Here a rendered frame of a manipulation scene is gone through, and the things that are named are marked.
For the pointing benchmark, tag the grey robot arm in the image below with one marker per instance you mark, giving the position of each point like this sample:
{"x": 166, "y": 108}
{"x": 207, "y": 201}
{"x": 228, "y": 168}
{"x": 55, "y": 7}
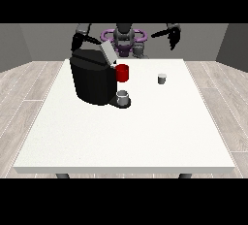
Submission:
{"x": 173, "y": 25}
{"x": 83, "y": 28}

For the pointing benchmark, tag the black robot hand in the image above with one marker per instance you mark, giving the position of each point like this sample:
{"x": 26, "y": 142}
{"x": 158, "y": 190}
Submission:
{"x": 174, "y": 36}
{"x": 77, "y": 40}

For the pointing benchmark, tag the red pod holder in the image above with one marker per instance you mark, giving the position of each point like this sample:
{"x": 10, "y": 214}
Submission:
{"x": 122, "y": 72}

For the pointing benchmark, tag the small grey coffee pod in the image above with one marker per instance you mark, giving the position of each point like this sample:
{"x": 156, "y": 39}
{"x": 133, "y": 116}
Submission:
{"x": 162, "y": 79}

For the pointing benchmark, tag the dark table leg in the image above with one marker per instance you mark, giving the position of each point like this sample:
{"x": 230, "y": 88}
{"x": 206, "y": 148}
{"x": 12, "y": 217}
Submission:
{"x": 185, "y": 175}
{"x": 62, "y": 175}

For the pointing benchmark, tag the small grey cup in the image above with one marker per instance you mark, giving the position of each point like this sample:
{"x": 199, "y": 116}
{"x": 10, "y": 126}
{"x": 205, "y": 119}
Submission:
{"x": 122, "y": 98}

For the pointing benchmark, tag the black coffee machine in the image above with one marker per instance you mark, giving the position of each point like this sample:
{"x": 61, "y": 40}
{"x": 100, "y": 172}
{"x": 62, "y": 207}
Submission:
{"x": 92, "y": 80}

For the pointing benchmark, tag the grey robot trunk purple rings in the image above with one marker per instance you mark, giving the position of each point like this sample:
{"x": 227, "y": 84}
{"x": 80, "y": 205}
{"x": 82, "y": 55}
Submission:
{"x": 123, "y": 38}

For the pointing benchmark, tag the pale grey machine lid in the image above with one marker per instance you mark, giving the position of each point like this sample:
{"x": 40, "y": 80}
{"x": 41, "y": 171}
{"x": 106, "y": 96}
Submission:
{"x": 108, "y": 51}

